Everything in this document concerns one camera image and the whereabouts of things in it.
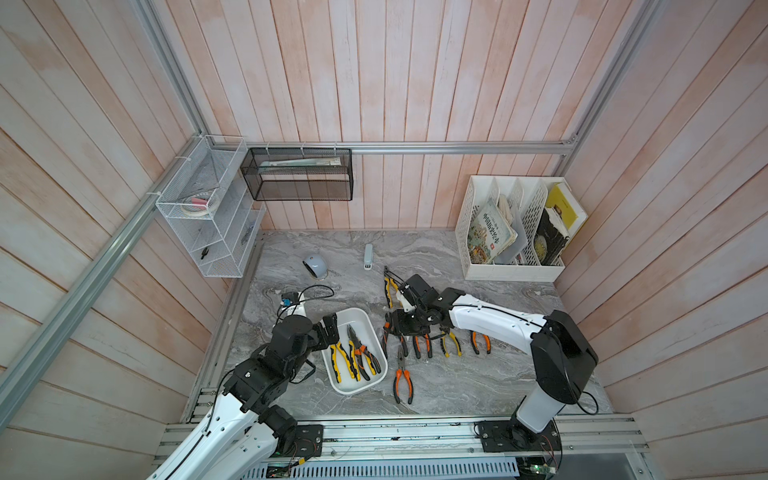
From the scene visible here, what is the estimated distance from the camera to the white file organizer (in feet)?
3.10

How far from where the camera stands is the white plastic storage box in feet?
2.70

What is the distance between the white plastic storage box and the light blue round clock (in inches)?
7.1
